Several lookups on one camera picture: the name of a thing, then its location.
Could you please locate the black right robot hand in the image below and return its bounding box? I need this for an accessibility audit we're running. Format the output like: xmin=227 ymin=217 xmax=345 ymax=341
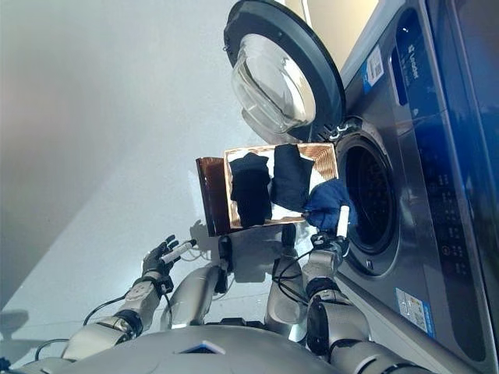
xmin=307 ymin=204 xmax=352 ymax=259

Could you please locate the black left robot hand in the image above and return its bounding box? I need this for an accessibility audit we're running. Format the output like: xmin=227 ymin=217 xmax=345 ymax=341
xmin=141 ymin=234 xmax=198 ymax=276

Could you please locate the blue garment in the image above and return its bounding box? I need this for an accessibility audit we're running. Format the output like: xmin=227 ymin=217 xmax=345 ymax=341
xmin=301 ymin=178 xmax=358 ymax=233

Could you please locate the dark navy garment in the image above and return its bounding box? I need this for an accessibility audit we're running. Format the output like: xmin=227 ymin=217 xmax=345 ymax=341
xmin=269 ymin=143 xmax=315 ymax=213

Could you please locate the black garment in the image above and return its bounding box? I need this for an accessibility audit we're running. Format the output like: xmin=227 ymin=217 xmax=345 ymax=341
xmin=228 ymin=152 xmax=273 ymax=228

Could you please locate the grey front-load washing machine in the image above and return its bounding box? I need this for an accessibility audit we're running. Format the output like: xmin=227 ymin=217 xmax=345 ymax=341
xmin=334 ymin=0 xmax=493 ymax=374

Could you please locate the white basket liner cloth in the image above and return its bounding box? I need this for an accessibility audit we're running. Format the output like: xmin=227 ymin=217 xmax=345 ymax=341
xmin=228 ymin=150 xmax=336 ymax=225

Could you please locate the silver right robot leg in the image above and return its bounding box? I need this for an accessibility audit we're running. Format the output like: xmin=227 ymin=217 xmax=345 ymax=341
xmin=264 ymin=223 xmax=313 ymax=337

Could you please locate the brown glossy stool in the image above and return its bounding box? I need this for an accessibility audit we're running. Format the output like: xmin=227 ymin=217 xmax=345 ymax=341
xmin=195 ymin=156 xmax=235 ymax=238

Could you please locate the woven wicker laundry basket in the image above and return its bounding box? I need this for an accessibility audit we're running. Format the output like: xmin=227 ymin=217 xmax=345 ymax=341
xmin=223 ymin=142 xmax=338 ymax=229

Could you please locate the grey robot torso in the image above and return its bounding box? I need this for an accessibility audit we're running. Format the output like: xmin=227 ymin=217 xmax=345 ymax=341
xmin=11 ymin=325 xmax=341 ymax=374

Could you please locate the blue white energy label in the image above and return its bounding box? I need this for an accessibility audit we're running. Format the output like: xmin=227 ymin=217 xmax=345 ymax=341
xmin=395 ymin=287 xmax=436 ymax=334

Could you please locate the round glass washer door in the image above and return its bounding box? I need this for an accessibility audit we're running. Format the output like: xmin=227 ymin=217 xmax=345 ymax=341
xmin=223 ymin=0 xmax=348 ymax=143

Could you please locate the white QR code sticker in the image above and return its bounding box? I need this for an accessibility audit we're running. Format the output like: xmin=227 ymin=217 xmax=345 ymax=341
xmin=363 ymin=45 xmax=384 ymax=93

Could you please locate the thin floor cable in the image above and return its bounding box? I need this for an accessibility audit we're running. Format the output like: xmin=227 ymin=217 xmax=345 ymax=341
xmin=180 ymin=244 xmax=212 ymax=263

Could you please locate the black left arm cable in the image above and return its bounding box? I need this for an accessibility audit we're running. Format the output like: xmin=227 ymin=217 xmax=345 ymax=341
xmin=34 ymin=294 xmax=128 ymax=362

